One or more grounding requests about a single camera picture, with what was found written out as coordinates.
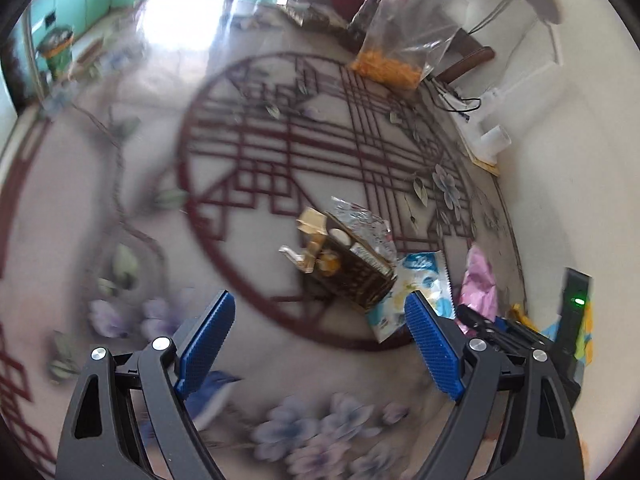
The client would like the floral plastic tablecloth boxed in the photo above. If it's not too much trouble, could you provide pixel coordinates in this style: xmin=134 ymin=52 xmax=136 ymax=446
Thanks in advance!
xmin=0 ymin=0 xmax=531 ymax=480

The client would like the blue white snack wrapper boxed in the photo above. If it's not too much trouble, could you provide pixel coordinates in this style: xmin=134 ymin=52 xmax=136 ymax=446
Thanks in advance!
xmin=366 ymin=251 xmax=457 ymax=345

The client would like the clear bag of orange snacks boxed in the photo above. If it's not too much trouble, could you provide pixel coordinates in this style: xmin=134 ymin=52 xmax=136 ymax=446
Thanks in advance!
xmin=349 ymin=0 xmax=471 ymax=92

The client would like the green trash bin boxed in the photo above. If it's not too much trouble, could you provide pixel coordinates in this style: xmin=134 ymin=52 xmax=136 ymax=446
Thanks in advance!
xmin=36 ymin=27 xmax=77 ymax=75

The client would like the dark gold box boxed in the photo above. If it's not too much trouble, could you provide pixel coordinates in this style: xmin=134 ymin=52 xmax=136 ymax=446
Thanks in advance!
xmin=280 ymin=196 xmax=398 ymax=312

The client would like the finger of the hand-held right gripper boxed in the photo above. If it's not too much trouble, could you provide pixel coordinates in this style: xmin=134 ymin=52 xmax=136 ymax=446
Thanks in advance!
xmin=500 ymin=317 xmax=557 ymax=357
xmin=456 ymin=305 xmax=506 ymax=337

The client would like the pink wrapper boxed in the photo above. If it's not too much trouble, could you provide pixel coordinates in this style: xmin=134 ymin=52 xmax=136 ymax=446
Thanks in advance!
xmin=459 ymin=244 xmax=500 ymax=337

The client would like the white plastic cup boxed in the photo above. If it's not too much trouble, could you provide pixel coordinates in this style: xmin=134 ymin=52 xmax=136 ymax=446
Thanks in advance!
xmin=477 ymin=125 xmax=512 ymax=162

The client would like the plain dark wooden chair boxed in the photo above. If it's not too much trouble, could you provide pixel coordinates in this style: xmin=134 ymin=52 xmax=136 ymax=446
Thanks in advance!
xmin=434 ymin=30 xmax=495 ymax=86

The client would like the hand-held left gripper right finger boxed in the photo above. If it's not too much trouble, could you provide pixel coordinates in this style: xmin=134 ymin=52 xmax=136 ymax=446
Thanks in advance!
xmin=403 ymin=290 xmax=587 ymax=480

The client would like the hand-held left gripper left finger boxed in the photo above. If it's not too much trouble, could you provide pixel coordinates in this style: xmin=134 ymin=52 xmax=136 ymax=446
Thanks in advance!
xmin=55 ymin=289 xmax=237 ymax=480

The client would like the black cable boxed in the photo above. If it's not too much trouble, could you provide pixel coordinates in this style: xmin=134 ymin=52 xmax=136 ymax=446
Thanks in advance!
xmin=434 ymin=82 xmax=483 ymax=115

